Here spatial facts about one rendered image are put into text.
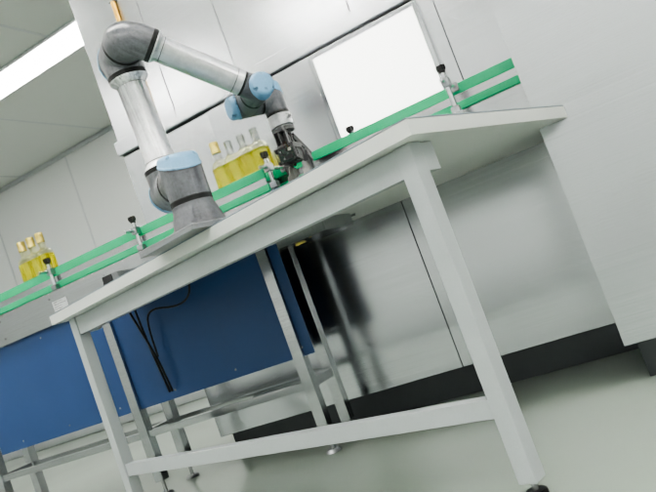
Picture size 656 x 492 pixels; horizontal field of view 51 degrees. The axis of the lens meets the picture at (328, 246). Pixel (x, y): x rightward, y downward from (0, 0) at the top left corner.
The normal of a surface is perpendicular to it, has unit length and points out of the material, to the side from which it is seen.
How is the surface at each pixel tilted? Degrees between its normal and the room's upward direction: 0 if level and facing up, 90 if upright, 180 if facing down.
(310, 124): 90
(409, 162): 90
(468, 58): 90
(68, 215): 90
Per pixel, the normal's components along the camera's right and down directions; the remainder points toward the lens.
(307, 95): -0.41, 0.08
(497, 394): -0.65, 0.18
